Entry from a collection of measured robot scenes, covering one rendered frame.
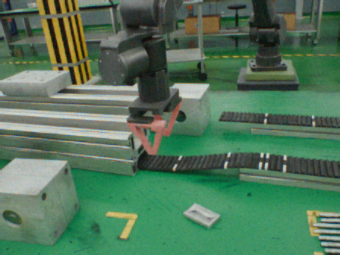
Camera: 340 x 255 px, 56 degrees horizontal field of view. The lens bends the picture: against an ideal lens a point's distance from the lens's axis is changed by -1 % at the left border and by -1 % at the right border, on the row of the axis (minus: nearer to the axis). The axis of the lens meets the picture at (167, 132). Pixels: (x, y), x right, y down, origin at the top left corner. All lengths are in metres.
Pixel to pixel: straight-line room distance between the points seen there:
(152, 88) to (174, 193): 0.19
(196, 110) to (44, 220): 0.41
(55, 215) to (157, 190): 0.18
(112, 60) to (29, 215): 0.26
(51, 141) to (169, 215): 0.30
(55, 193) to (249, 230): 0.29
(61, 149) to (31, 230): 0.22
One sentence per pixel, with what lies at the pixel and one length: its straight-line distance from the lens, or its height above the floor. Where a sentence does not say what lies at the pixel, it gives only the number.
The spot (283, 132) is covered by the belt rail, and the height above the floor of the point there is 0.79.
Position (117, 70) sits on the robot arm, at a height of 1.00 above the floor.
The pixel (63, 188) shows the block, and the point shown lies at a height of 0.84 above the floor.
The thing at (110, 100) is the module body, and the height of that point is 0.86.
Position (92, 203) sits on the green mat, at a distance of 0.59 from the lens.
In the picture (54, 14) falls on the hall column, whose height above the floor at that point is 0.86.
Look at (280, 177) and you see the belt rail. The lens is 0.60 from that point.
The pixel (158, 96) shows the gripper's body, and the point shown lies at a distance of 0.57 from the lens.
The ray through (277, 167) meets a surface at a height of 0.82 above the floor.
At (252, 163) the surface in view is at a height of 0.81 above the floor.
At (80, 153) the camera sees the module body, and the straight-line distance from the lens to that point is 0.67.
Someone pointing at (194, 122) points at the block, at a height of 0.81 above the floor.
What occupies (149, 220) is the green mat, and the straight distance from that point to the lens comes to 0.53.
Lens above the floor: 1.13
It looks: 26 degrees down
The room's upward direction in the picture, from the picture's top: 6 degrees counter-clockwise
